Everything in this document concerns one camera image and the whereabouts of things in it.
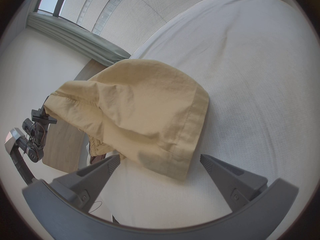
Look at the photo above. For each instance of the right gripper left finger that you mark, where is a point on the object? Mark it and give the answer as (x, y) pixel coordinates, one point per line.
(87, 181)

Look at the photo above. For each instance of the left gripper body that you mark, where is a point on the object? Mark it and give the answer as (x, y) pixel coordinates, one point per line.
(42, 120)

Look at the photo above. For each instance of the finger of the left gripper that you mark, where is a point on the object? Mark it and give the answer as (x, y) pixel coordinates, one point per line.
(46, 106)

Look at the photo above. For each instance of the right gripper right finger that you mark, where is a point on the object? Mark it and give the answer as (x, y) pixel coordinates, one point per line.
(232, 184)

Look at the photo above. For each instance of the tan shorts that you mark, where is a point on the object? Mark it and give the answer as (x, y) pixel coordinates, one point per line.
(140, 114)

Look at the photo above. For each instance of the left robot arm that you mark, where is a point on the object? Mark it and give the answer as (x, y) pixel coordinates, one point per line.
(31, 146)

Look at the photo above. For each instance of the bed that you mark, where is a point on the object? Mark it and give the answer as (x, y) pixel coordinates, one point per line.
(250, 84)

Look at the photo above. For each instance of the brown garment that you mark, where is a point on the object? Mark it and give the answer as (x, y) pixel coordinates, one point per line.
(98, 159)

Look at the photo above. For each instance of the pale white garment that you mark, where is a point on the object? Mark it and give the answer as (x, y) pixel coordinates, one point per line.
(88, 154)

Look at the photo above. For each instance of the grey-green curtain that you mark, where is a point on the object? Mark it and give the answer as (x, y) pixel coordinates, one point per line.
(80, 37)

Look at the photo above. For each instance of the window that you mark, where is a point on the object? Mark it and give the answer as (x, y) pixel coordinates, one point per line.
(125, 9)

